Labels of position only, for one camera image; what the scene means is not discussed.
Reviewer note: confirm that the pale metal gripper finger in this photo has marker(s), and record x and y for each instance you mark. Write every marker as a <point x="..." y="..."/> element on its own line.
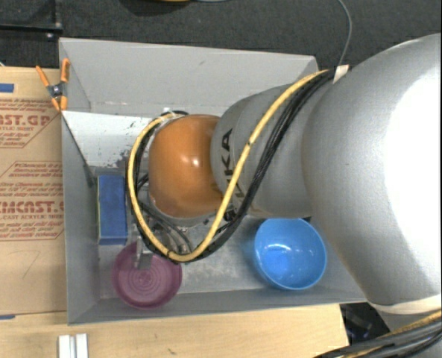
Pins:
<point x="145" y="262"/>
<point x="136" y="255"/>

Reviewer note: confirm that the purple plastic bowl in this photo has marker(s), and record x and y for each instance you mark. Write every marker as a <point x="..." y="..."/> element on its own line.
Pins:
<point x="150" y="289"/>

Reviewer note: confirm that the blue sponge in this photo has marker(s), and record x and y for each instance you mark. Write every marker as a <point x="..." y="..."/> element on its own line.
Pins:
<point x="112" y="207"/>

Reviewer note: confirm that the brown cardboard board red print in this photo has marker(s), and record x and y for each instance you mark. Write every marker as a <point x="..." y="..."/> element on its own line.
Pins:
<point x="23" y="274"/>

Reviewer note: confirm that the blue plastic bowl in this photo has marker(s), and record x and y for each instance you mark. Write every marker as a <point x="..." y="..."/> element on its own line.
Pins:
<point x="291" y="259"/>

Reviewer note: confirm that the grey metal bin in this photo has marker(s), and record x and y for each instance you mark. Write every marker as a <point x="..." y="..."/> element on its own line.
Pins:
<point x="176" y="77"/>

